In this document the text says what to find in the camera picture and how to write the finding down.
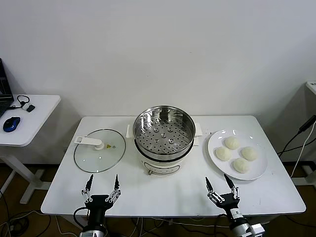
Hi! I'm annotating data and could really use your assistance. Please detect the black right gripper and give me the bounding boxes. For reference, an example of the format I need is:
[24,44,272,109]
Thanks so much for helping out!
[205,174,240,211]

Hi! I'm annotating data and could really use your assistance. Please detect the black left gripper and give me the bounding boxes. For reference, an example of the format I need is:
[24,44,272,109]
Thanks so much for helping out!
[80,173,122,211]

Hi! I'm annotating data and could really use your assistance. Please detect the white steamed baozi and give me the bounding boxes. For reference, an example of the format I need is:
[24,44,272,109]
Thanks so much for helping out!
[224,136,240,150]
[232,158,250,173]
[241,146,258,161]
[216,146,233,161]

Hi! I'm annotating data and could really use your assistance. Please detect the stainless steel steamer basket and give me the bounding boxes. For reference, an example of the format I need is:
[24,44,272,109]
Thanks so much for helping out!
[133,105,197,155]

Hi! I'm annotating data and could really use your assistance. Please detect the white round plate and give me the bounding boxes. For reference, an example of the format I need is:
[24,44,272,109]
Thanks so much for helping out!
[207,129,269,181]

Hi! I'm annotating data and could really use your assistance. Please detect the white work table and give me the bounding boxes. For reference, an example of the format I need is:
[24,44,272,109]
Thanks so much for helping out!
[40,115,307,237]

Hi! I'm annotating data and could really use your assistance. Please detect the white electric cooker base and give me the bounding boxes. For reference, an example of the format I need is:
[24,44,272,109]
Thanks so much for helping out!
[126,123,203,176]

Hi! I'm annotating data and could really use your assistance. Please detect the white side table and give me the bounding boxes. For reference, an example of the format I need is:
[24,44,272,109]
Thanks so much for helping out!
[0,94,61,204]

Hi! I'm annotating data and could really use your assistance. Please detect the blue and black mouse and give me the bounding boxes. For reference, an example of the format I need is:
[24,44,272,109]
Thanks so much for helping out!
[2,116,22,132]

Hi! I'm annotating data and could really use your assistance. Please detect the black laptop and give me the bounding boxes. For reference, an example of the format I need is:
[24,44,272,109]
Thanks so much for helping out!
[0,58,15,118]

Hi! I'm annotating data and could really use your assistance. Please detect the glass lid with white handle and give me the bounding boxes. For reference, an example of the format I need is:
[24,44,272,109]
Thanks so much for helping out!
[74,128,127,173]

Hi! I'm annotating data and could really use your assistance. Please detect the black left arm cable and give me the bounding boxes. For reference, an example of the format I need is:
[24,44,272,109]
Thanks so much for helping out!
[73,206,89,232]

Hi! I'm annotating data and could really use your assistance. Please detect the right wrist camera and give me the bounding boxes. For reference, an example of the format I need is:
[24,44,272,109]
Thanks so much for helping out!
[251,223,266,237]

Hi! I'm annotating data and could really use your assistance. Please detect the white cable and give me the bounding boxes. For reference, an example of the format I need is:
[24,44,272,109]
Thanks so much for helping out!
[290,137,310,178]

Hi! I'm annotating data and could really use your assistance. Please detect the black cable with plug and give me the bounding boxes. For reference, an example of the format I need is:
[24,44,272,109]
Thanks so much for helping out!
[276,115,316,156]

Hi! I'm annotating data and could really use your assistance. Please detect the black looped cord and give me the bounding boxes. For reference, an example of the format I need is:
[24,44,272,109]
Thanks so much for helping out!
[9,95,31,110]

